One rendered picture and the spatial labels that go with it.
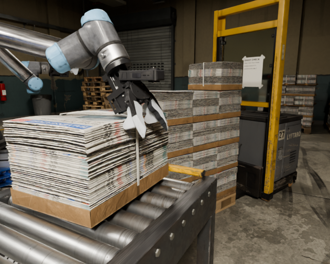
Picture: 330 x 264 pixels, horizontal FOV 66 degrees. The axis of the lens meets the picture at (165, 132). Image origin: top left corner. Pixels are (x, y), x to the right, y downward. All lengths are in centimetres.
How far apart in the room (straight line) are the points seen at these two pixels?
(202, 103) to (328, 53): 636
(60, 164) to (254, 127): 231
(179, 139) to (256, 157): 116
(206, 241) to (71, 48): 75
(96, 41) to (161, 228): 48
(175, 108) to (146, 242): 129
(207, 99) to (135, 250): 156
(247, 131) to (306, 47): 552
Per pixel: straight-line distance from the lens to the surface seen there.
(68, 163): 60
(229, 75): 218
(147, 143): 74
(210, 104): 201
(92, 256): 58
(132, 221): 66
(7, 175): 160
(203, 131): 198
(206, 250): 100
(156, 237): 59
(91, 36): 71
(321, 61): 804
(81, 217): 62
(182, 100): 179
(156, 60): 928
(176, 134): 179
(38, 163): 69
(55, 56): 74
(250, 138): 278
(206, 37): 864
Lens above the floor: 113
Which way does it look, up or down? 11 degrees down
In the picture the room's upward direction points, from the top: straight up
